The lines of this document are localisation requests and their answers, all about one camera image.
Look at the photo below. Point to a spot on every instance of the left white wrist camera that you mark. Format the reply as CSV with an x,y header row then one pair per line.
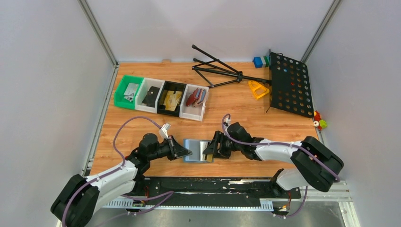
x,y
163,131

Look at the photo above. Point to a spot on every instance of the black perforated music desk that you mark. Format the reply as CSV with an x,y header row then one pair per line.
x,y
290,88

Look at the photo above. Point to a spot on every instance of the green plastic bin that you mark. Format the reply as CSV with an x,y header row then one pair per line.
x,y
119,100

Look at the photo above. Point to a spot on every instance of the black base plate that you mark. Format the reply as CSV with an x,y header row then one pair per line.
x,y
207,192

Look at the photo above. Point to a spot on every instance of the blue card holder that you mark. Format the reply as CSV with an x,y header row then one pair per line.
x,y
196,147
201,97

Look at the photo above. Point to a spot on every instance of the black cards stack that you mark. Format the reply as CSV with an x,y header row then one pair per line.
x,y
151,96

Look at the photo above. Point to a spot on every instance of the gold cards stack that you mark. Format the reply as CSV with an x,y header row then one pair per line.
x,y
172,100

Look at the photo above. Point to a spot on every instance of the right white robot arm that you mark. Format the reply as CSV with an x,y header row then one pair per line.
x,y
315,164

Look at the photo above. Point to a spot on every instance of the red card holder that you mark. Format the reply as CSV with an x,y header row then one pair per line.
x,y
193,97

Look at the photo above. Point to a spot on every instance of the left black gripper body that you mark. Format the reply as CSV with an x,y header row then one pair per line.
x,y
170,153

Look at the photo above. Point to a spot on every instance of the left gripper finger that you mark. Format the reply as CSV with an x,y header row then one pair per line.
x,y
177,147
182,153

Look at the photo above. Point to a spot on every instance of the blue green toy blocks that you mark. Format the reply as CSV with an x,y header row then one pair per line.
x,y
261,62

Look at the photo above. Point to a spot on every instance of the silver cards stack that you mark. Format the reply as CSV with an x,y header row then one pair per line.
x,y
130,91

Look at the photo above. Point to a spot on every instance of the colourful toy pile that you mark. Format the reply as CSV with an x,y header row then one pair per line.
x,y
319,123

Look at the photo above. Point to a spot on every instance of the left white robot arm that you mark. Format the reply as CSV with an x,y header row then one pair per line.
x,y
82,196

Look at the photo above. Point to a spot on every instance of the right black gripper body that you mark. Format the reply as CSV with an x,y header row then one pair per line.
x,y
227,146

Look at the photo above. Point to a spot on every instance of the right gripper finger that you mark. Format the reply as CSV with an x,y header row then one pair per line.
x,y
214,144
212,151

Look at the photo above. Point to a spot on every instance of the yellow triangle toy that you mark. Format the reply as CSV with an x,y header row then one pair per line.
x,y
258,90

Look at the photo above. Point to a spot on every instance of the white bin with card holders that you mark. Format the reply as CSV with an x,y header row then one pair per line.
x,y
190,112

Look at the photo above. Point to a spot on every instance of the black folded tripod stand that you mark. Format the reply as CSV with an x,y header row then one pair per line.
x,y
216,66

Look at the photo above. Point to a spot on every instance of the black plastic bin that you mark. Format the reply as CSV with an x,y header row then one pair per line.
x,y
168,85

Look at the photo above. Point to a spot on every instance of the white bin with black cards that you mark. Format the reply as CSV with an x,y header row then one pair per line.
x,y
147,83

